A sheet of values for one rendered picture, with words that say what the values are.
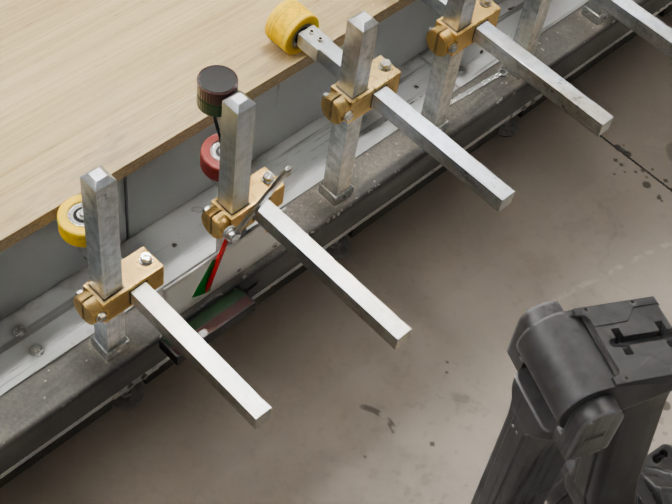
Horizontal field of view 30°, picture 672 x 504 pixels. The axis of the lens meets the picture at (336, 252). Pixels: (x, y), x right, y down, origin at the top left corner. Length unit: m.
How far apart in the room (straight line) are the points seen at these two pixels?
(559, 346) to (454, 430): 1.83
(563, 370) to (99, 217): 0.89
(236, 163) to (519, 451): 0.92
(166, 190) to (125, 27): 0.29
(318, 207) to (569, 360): 1.27
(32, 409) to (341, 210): 0.64
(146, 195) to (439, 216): 1.12
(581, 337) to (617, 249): 2.21
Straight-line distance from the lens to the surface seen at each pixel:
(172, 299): 2.02
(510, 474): 1.13
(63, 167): 2.01
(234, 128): 1.83
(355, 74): 1.99
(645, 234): 3.27
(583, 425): 0.99
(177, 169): 2.23
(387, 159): 2.31
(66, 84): 2.13
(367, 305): 1.91
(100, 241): 1.78
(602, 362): 1.01
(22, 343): 2.16
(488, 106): 2.44
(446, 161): 2.00
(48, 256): 2.14
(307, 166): 2.38
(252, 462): 2.73
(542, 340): 1.01
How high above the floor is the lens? 2.44
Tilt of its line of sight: 53 degrees down
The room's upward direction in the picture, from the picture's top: 10 degrees clockwise
